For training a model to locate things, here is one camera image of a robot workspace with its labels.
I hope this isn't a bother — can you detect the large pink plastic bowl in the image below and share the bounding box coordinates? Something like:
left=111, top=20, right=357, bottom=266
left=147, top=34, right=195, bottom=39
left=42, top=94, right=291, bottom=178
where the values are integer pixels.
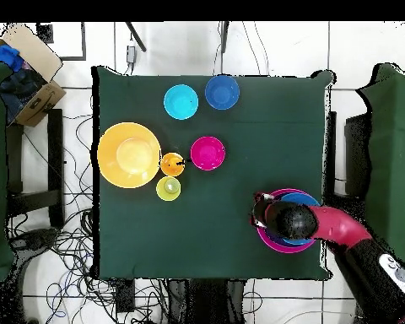
left=256, top=187, right=317, bottom=255

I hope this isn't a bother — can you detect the cardboard box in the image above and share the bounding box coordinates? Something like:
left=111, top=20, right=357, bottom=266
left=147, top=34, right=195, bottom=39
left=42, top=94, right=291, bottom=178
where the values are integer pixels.
left=0, top=22, right=68, bottom=128

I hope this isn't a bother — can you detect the dark green tablecloth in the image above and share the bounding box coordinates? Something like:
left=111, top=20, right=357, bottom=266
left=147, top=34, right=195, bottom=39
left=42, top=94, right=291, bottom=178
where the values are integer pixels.
left=91, top=64, right=337, bottom=281

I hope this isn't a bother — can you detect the black tripod leg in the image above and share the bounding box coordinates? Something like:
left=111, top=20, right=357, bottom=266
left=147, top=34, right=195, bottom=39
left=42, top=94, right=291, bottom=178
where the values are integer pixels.
left=219, top=21, right=230, bottom=53
left=124, top=21, right=148, bottom=53

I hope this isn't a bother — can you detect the small light blue bowl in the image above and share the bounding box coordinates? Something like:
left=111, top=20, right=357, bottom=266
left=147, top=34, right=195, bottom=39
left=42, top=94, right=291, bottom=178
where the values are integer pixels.
left=163, top=84, right=200, bottom=122

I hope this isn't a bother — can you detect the small red plastic bowl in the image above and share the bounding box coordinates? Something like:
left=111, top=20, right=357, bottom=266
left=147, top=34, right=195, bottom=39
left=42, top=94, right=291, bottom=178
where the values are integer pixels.
left=189, top=135, right=227, bottom=172

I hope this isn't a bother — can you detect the purple plastic bowl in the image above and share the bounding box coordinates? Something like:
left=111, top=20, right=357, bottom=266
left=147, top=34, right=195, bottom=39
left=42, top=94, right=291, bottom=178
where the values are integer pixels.
left=262, top=190, right=316, bottom=247

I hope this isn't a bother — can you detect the orange plastic cup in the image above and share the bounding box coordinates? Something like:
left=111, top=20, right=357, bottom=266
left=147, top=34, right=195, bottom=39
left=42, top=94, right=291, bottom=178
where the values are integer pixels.
left=159, top=152, right=186, bottom=178

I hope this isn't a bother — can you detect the dark fabric bundle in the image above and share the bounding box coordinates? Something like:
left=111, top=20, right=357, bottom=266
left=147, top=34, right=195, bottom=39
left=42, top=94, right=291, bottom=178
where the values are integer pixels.
left=0, top=67, right=50, bottom=124

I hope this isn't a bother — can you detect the tangle of floor cables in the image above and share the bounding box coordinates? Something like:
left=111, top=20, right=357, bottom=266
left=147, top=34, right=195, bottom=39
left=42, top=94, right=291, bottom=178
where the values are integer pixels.
left=6, top=114, right=170, bottom=324

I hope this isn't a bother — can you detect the yellow plastic cup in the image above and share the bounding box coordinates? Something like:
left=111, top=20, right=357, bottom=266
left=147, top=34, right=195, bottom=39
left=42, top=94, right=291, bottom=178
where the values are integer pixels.
left=155, top=175, right=182, bottom=203

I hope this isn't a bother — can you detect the small dark blue bowl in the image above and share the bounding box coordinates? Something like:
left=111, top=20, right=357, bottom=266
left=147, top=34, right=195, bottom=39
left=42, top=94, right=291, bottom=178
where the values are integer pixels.
left=204, top=74, right=241, bottom=111

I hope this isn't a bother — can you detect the black power strip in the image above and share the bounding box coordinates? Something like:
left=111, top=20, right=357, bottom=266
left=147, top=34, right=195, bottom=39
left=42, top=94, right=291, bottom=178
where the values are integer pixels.
left=116, top=279, right=136, bottom=313

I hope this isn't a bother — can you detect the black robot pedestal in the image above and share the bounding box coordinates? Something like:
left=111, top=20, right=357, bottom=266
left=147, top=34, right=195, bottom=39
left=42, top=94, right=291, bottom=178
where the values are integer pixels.
left=166, top=278, right=247, bottom=324

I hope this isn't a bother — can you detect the bright blue cloth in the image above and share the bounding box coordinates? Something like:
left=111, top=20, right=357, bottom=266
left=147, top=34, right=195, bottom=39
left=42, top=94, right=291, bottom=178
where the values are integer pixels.
left=0, top=44, right=24, bottom=73

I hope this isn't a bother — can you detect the large orange plastic bowl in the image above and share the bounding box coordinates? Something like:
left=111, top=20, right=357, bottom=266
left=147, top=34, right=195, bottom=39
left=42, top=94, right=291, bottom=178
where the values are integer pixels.
left=96, top=121, right=163, bottom=189

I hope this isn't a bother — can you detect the black metal frame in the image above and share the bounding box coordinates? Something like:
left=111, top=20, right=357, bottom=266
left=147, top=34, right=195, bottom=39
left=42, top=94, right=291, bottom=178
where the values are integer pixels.
left=4, top=107, right=66, bottom=229

